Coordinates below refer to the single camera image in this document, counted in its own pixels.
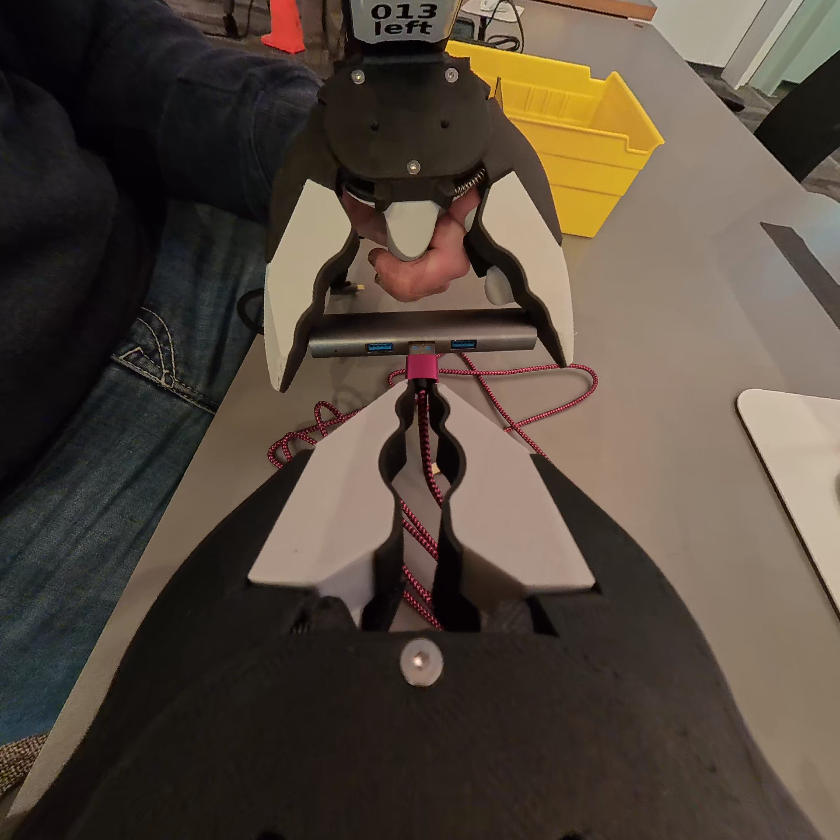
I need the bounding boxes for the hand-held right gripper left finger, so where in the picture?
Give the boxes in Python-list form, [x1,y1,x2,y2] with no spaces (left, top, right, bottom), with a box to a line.
[247,385,424,631]

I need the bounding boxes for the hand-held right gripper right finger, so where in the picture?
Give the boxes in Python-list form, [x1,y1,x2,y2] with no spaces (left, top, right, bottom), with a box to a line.
[428,381,599,631]

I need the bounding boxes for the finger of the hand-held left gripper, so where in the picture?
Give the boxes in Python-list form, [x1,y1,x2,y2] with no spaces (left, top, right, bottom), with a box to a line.
[468,168,576,371]
[263,178,362,395]

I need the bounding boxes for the grey usb hub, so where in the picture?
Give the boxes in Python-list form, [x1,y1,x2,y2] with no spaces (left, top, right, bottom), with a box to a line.
[309,313,539,362]

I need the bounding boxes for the red braided usb cable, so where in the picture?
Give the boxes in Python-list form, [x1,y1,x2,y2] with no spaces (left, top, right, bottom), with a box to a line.
[267,344,599,631]

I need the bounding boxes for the person's left forearm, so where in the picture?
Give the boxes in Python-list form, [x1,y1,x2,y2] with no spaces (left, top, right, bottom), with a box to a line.
[132,40,325,224]

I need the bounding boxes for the person's left hand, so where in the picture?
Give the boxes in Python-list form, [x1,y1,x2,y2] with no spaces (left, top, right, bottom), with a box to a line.
[344,188,476,303]

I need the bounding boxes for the yellow plastic bin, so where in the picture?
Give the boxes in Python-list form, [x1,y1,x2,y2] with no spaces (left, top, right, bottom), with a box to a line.
[447,40,666,240]

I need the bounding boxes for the orange cone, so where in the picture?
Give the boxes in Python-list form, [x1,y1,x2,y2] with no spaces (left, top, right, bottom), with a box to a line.
[263,0,305,53]

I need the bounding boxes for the person's legs in jeans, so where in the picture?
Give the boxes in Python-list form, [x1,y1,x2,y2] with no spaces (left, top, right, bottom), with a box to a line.
[0,197,316,749]

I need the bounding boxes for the black office chair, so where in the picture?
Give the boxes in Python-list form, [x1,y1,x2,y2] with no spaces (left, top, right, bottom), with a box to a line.
[755,53,840,185]

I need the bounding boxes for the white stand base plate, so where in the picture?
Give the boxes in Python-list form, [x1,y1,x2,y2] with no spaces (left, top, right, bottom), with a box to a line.
[735,388,840,618]

